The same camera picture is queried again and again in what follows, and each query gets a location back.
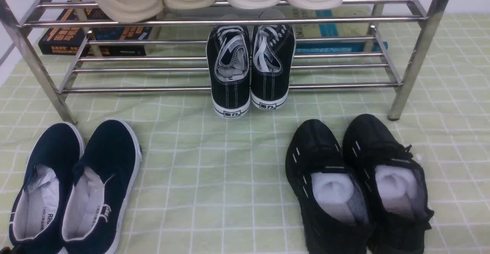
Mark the black canvas sneaker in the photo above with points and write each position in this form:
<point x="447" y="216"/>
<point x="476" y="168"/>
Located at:
<point x="273" y="50"/>
<point x="228" y="60"/>

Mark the navy slip-on shoe right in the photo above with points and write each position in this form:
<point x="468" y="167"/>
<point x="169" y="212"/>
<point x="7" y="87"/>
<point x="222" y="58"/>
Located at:
<point x="104" y="178"/>

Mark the navy slip-on shoe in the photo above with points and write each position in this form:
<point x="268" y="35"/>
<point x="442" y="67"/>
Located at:
<point x="104" y="178"/>
<point x="37" y="213"/>

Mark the stainless steel shoe rack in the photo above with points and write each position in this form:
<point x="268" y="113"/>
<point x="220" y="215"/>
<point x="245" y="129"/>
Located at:
<point x="71" y="13"/>

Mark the navy slip-on shoe left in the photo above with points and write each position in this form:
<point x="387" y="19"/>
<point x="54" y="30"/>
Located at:
<point x="37" y="213"/>

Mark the green checkered tablecloth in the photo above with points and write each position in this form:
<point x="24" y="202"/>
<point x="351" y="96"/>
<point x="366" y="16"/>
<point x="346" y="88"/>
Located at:
<point x="211" y="185"/>

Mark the black knit sneaker left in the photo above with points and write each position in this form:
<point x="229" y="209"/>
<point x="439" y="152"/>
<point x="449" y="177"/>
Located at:
<point x="333" y="206"/>

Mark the black knit sneaker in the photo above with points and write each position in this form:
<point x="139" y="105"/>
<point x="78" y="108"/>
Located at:
<point x="395" y="186"/>
<point x="333" y="206"/>

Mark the blue green book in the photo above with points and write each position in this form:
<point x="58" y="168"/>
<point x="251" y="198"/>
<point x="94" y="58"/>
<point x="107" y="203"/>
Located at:
<point x="337" y="30"/>

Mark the black knit sneaker right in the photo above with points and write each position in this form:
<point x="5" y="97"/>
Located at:
<point x="395" y="186"/>

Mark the black orange book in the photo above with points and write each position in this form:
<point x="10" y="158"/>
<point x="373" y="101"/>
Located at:
<point x="66" y="41"/>

